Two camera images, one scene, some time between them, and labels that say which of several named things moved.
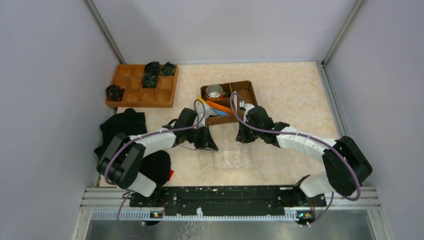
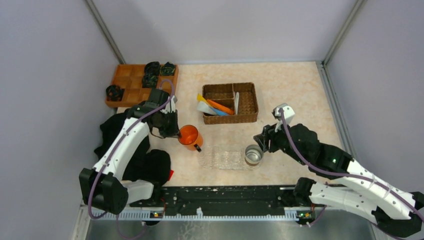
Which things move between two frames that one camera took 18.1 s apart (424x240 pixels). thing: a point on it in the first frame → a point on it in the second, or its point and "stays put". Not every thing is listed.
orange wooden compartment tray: [129, 76] stays put
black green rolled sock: [167, 69] stays put
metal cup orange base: [214, 92] → [253, 155]
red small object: [170, 174] stays put
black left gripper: [205, 133] → [169, 125]
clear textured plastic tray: [238, 159] stays put
